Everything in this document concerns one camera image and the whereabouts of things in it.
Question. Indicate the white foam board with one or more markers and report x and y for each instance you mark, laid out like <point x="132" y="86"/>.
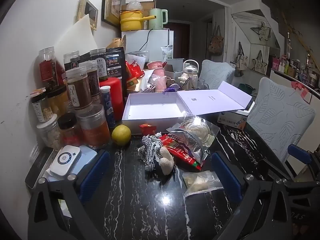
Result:
<point x="77" y="37"/>

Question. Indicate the pink bow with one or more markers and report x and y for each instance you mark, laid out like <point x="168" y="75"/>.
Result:
<point x="300" y="88"/>

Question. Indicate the blue white medicine box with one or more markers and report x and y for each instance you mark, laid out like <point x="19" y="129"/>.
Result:
<point x="232" y="122"/>

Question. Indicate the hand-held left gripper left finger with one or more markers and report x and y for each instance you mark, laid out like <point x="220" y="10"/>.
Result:
<point x="96" y="173"/>

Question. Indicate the glass cup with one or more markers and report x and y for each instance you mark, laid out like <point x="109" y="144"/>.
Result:
<point x="203" y="84"/>

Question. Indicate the green bag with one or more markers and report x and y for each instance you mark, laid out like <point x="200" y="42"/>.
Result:
<point x="247" y="90"/>

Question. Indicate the red canister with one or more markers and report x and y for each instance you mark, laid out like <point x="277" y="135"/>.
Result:
<point x="116" y="95"/>

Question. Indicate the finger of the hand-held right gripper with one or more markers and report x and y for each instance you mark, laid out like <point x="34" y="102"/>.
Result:
<point x="277" y="171"/>
<point x="298" y="152"/>

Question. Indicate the jar with black tea label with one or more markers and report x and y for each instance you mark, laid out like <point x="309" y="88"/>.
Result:
<point x="100" y="65"/>

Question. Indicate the small white cardboard box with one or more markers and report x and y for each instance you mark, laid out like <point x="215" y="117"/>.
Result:
<point x="175" y="66"/>

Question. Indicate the jar of brown powder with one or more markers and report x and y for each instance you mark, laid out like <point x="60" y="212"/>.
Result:
<point x="77" y="90"/>

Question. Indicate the yellow lemon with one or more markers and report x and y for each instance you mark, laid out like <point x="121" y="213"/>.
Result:
<point x="121" y="135"/>

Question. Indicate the pink cup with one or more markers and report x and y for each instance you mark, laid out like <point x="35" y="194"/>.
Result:
<point x="158" y="80"/>

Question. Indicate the row of bottles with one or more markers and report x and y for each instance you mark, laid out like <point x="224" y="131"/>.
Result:
<point x="295" y="67"/>

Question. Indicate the white round charger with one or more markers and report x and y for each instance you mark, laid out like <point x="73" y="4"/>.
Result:
<point x="65" y="161"/>

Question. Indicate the silver foil bag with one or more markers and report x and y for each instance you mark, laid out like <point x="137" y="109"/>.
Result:
<point x="192" y="145"/>

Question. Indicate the small red candy packet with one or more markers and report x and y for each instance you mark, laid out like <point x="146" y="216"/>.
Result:
<point x="147" y="130"/>

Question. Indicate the white jug bottle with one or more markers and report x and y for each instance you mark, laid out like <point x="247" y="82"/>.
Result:
<point x="190" y="73"/>

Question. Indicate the green tea pouch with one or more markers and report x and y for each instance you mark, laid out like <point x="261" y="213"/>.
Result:
<point x="167" y="52"/>

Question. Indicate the clear jar orange contents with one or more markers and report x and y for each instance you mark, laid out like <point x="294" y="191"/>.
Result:
<point x="93" y="127"/>

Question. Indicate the black coffee bag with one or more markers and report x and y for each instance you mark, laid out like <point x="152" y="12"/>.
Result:
<point x="116" y="62"/>

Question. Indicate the dark wooden door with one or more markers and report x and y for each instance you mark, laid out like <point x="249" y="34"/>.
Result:
<point x="181" y="40"/>

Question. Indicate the woven basket plate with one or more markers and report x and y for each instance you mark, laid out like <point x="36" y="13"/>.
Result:
<point x="117" y="42"/>

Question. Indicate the blue tablet tube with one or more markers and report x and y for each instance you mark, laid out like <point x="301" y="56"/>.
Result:
<point x="108" y="107"/>

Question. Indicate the yellow pot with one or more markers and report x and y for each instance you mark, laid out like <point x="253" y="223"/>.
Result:
<point x="131" y="21"/>

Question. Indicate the jar of dark granules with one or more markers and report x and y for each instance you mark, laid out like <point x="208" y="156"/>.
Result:
<point x="94" y="82"/>

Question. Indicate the black white checkered cloth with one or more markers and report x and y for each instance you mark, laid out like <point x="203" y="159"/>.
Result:
<point x="150" y="143"/>

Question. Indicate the wall intercom panel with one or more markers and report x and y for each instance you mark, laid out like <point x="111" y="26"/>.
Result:
<point x="88" y="10"/>

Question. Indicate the white tote bag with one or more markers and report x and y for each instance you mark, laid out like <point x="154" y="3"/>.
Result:
<point x="242" y="60"/>
<point x="260" y="65"/>

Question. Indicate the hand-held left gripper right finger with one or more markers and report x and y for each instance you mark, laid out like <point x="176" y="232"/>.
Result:
<point x="226" y="177"/>

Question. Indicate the white fridge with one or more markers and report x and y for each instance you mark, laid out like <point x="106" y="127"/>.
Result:
<point x="160" y="40"/>

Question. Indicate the red snack packet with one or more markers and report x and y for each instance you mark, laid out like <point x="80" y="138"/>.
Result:
<point x="133" y="71"/>

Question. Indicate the green kettle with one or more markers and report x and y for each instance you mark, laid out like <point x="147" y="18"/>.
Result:
<point x="156" y="20"/>

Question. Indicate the tall jar with red label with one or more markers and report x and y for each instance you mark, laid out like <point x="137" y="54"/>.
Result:
<point x="48" y="70"/>

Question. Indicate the red sauce packet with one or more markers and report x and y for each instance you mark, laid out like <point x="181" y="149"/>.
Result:
<point x="182" y="155"/>

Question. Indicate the small jar of nuts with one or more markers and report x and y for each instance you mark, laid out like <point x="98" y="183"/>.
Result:
<point x="41" y="107"/>

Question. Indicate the brown patterned tote bag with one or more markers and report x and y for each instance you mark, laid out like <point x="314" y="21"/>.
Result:
<point x="216" y="43"/>

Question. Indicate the clear jar with dark label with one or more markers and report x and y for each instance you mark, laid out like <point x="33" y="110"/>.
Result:
<point x="72" y="60"/>

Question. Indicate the black cap spice bottle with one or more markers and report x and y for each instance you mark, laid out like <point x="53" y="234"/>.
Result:
<point x="68" y="127"/>

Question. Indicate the small clear zip bag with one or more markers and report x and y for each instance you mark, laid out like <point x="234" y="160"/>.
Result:
<point x="201" y="182"/>

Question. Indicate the clear plastic bag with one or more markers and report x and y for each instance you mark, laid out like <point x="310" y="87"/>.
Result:
<point x="133" y="5"/>

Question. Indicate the light blue power bank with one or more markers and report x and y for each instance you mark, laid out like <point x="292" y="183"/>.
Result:
<point x="87" y="153"/>

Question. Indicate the chair with light blue cover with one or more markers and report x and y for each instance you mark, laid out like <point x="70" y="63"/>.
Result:
<point x="280" y="120"/>
<point x="217" y="72"/>

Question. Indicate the white lidded gift box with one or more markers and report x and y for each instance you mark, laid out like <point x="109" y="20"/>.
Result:
<point x="152" y="110"/>

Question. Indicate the beige plush toy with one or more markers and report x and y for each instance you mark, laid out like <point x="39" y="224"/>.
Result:
<point x="166" y="160"/>

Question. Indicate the star shaped bag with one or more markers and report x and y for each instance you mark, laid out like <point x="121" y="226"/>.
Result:
<point x="262" y="32"/>

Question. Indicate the black lid jar yellow contents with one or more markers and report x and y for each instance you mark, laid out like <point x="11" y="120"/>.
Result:
<point x="58" y="100"/>

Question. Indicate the clear bag with white flower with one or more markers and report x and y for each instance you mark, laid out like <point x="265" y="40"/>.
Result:
<point x="200" y="128"/>

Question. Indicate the clear jar white contents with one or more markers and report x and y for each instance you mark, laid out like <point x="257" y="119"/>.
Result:
<point x="48" y="132"/>

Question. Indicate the framed picture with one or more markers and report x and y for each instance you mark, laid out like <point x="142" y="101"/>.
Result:
<point x="112" y="2"/>

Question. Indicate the black phone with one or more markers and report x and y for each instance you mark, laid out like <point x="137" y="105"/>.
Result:
<point x="37" y="167"/>

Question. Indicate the purple yarn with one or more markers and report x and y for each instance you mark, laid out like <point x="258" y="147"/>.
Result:
<point x="171" y="88"/>

